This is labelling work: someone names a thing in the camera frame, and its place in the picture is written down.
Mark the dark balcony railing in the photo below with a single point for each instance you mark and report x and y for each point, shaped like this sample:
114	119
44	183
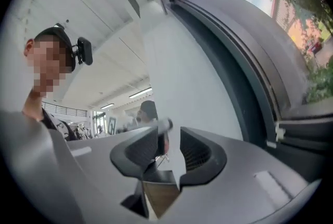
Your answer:
65	110

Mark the black cap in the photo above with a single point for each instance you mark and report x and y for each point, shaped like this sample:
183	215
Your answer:
58	34

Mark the dark wooden sink cabinet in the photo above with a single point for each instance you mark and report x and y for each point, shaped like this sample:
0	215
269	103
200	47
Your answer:
161	197

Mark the person's head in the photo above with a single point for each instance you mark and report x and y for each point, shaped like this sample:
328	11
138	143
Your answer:
48	67

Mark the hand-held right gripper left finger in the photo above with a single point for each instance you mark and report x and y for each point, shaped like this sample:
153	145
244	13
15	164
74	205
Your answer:
109	181

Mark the red car outdoors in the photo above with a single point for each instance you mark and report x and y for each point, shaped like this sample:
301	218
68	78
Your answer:
315	47

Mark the green bush outdoors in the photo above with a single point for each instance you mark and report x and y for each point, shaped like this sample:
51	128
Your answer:
321	82

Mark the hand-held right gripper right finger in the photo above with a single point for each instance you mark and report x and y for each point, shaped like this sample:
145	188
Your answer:
234	186

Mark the long ceiling light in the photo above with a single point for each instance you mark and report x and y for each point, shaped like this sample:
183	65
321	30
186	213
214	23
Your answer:
140	92
107	106

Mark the black head-mounted camera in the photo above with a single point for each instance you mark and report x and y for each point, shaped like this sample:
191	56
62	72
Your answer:
85	51

